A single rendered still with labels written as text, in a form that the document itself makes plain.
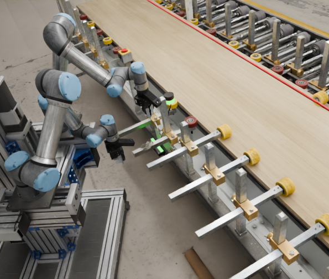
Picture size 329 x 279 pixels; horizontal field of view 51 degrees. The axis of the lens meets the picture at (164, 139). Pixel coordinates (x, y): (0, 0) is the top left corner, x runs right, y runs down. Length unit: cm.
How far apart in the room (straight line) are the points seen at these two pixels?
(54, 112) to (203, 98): 112
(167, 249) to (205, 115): 105
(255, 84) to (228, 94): 21
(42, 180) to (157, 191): 157
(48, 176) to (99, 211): 118
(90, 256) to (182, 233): 69
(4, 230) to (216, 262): 142
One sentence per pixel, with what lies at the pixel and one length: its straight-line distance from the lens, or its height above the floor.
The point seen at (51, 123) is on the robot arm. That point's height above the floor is 141.
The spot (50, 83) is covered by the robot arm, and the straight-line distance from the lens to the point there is 160.
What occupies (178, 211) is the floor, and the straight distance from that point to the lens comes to 286.
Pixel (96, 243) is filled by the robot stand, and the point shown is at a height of 21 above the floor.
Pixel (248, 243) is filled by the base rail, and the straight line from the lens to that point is 186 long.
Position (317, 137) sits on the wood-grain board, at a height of 90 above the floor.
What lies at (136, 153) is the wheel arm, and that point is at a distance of 212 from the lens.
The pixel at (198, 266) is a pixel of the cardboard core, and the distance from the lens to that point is 250.
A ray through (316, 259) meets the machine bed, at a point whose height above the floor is 70.
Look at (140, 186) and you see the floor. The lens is 308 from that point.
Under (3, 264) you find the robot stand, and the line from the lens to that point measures 280.
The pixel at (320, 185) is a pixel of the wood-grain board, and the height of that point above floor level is 90.
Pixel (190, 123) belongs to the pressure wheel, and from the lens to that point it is 217.
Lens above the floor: 229
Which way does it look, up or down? 41 degrees down
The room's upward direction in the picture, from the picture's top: 11 degrees counter-clockwise
